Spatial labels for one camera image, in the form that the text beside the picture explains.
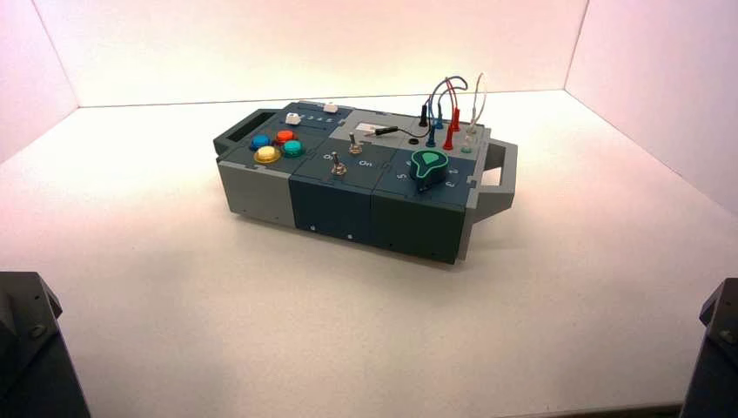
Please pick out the yellow round push button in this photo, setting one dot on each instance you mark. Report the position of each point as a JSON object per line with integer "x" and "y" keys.
{"x": 267, "y": 154}

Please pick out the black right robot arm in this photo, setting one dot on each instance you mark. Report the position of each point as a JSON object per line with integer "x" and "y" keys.
{"x": 715, "y": 369}

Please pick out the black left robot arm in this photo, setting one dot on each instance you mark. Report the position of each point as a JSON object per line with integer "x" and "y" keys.
{"x": 29, "y": 357}

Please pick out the green round push button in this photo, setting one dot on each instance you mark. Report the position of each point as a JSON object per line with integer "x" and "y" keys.
{"x": 293, "y": 148}

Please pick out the red round push button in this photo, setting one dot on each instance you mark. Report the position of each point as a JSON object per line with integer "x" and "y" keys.
{"x": 284, "y": 136}

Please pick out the blue round push button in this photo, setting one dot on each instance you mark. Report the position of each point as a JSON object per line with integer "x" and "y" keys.
{"x": 260, "y": 141}

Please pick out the dark teal grey control box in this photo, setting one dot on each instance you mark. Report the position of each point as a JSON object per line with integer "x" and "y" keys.
{"x": 331, "y": 202}

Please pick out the dark green rotary knob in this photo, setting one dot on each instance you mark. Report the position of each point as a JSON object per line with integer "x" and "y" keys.
{"x": 429, "y": 168}

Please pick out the white slider knob blue triangle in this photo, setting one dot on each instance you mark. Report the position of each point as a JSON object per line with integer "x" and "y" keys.
{"x": 293, "y": 118}

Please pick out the metal toggle switch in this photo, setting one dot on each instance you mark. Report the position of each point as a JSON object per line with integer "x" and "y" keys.
{"x": 354, "y": 146}
{"x": 338, "y": 168}

